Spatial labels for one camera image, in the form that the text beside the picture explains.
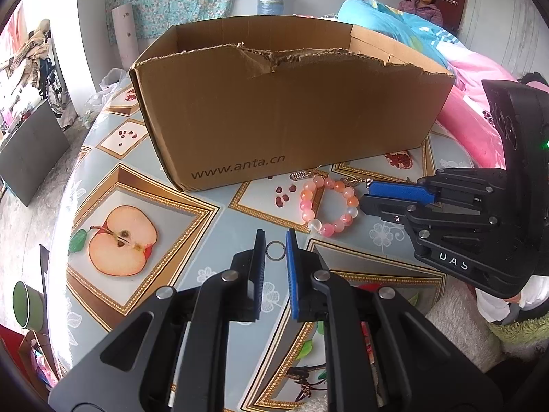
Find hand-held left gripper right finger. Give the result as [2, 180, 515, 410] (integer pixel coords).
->
[285, 228, 502, 412]

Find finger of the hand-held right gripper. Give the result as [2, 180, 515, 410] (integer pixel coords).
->
[368, 168, 510, 205]
[361, 195, 505, 242]

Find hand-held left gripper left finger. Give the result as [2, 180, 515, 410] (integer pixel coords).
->
[49, 229, 267, 412]

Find pink orange bead bracelet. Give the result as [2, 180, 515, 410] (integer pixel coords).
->
[299, 175, 360, 237]

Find brown cardboard box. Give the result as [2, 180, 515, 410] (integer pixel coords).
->
[129, 14, 455, 193]

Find person's right hand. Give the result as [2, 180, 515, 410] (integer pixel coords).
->
[475, 275, 549, 323]

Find small metal pendant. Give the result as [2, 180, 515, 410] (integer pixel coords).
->
[341, 176, 375, 190]

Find fruit print tablecloth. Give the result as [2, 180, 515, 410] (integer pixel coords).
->
[47, 81, 477, 412]

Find pink quilt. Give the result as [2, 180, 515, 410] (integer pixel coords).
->
[437, 41, 522, 168]

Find green fluffy cloth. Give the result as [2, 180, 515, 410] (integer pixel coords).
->
[489, 313, 549, 350]

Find white fluffy blanket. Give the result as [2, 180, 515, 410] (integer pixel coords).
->
[422, 281, 504, 372]

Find blue quilt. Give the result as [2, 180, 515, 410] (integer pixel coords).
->
[339, 0, 464, 57]

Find white panel door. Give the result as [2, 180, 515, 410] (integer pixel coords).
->
[461, 0, 533, 80]

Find clear plastic bags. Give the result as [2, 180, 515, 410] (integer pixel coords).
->
[85, 68, 129, 117]

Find blue water jug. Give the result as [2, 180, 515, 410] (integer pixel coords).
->
[257, 0, 287, 17]

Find green cup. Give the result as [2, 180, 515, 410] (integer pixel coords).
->
[12, 281, 46, 331]

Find open cardboard box with clutter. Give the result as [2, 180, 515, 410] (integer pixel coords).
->
[19, 330, 61, 396]

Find grey cabinet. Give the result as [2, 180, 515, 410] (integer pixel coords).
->
[0, 99, 71, 207]

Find white paper roll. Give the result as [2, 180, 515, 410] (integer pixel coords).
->
[112, 3, 140, 69]

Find wheelchair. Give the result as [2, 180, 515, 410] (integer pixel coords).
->
[38, 56, 66, 116]

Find pile of clothes and baskets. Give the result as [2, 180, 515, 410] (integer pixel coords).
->
[0, 19, 53, 138]

